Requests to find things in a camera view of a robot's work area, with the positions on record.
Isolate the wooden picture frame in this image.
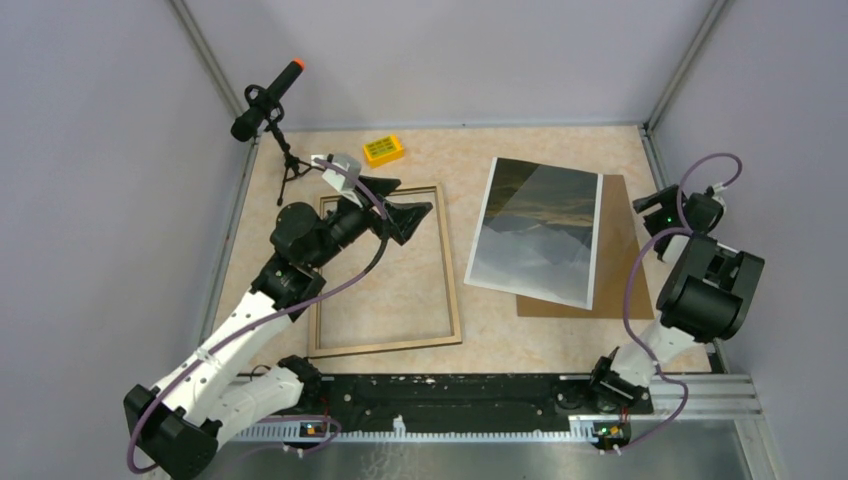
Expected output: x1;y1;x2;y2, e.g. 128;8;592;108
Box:
308;183;463;358

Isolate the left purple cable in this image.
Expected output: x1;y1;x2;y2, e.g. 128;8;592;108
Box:
125;156;392;475

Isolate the brown cardboard backing board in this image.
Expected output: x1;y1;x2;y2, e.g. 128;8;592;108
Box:
516;175;640;319

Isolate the black microphone orange tip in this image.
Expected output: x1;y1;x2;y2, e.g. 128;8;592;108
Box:
230;58;305;142

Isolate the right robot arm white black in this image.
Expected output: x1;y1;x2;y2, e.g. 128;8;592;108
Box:
586;184;765;413

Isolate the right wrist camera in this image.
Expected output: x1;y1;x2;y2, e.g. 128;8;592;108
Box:
704;183;727;203

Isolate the landscape photo print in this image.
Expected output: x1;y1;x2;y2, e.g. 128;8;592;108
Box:
464;157;604;308

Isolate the yellow green toy block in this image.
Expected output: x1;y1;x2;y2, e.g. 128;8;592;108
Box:
362;134;405;168

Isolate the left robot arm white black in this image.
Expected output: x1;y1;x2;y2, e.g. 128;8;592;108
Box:
123;177;433;479

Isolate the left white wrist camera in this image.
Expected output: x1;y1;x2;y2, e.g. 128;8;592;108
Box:
313;154;362;193

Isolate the aluminium frame rail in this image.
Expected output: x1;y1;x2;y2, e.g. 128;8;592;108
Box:
225;372;763;445

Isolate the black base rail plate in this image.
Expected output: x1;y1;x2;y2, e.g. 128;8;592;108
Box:
271;373;622;433

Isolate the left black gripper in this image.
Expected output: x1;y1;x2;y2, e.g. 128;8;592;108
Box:
308;175;432;269

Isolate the small black tripod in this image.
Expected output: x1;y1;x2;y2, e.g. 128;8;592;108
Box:
265;120;325;207

